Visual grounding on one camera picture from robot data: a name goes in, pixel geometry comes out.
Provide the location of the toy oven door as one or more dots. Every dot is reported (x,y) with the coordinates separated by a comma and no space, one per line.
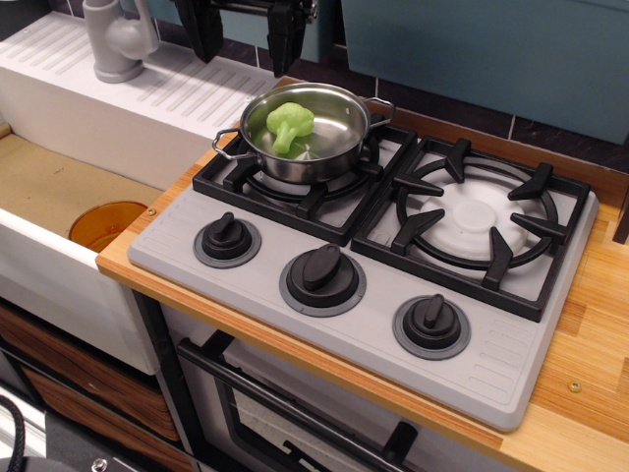
(277,417)

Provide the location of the stainless steel pot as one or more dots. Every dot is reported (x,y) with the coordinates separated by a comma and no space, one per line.
(342,122)

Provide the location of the black oven door handle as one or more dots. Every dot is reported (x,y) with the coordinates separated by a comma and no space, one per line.
(211,360)

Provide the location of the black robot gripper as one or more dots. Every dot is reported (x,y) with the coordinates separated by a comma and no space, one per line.
(286,22)

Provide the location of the black left burner grate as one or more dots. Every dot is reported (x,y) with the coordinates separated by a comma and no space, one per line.
(331,210)

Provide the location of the black stove knob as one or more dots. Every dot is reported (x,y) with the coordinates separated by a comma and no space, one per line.
(323,283)
(227,242)
(432,328)

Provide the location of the black left stove knob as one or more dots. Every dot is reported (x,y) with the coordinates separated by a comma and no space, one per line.
(227,242)

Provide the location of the wooden drawer front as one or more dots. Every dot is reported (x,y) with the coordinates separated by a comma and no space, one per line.
(93,390)

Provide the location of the orange sink drain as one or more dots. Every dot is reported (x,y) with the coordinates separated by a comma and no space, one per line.
(100,225)

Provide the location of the grey toy faucet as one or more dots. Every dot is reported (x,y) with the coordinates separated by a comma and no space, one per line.
(119,45)

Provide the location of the black burner grate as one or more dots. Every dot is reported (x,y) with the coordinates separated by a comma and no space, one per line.
(484,232)
(331,210)

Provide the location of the black right stove knob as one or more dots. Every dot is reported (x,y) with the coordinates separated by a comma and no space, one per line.
(432,328)

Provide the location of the black right burner grate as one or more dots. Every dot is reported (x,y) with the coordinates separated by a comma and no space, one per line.
(484,232)

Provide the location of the white toy sink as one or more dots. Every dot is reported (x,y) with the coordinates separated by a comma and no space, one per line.
(70,142)

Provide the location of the green plastic broccoli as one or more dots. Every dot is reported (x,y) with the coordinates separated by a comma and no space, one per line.
(288,122)

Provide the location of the black middle stove knob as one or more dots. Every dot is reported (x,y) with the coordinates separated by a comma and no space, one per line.
(323,283)

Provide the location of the grey toy stove top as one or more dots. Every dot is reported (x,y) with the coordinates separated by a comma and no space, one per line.
(491,380)

